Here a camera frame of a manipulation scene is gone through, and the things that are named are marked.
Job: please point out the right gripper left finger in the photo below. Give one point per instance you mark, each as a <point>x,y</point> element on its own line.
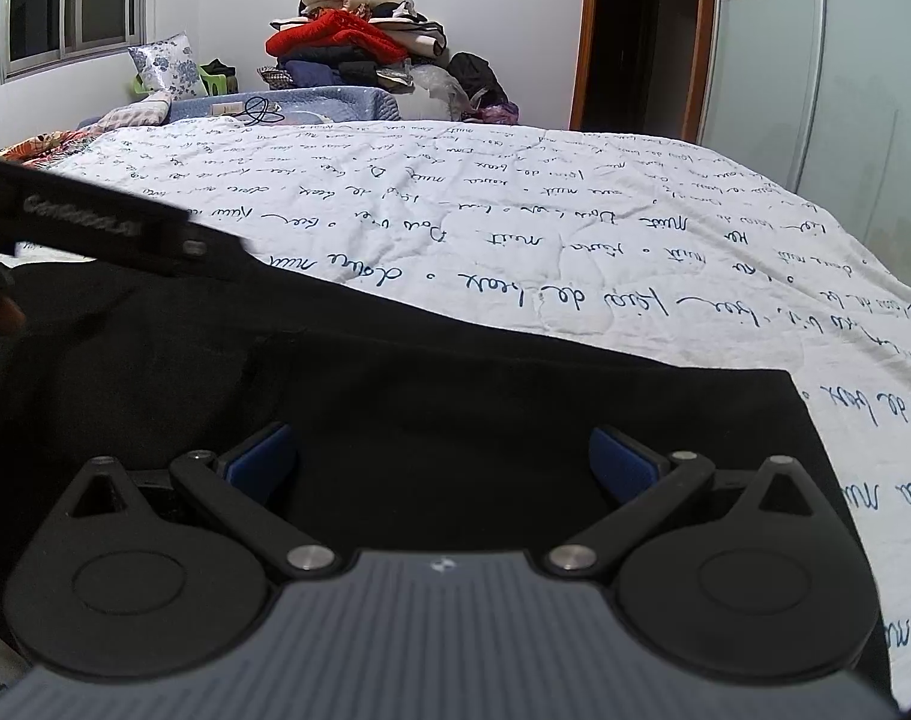
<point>255,467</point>

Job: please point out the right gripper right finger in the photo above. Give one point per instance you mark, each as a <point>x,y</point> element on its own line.
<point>625,467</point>

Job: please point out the black pants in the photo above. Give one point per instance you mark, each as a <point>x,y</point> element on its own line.
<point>409,430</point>

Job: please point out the orange floral blanket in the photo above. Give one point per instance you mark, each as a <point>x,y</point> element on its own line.
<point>49,147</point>

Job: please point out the floral pillow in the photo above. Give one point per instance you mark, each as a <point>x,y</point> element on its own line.
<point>170,66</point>

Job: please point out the white script print bedspread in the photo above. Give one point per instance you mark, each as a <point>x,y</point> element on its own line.
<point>638,244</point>

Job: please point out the green plastic stool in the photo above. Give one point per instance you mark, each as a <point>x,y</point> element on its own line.
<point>217,79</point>

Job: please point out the blue quilted blanket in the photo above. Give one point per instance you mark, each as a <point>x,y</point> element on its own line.
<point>298,105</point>

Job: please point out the pile of clothes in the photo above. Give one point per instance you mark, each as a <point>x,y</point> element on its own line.
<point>386,44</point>

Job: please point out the frosted glass wardrobe door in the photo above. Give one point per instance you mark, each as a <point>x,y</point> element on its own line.
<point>816,95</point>

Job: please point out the window with metal frame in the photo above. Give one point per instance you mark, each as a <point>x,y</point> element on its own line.
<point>36,35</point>

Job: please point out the wooden door frame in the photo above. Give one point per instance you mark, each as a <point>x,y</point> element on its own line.
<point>643,67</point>

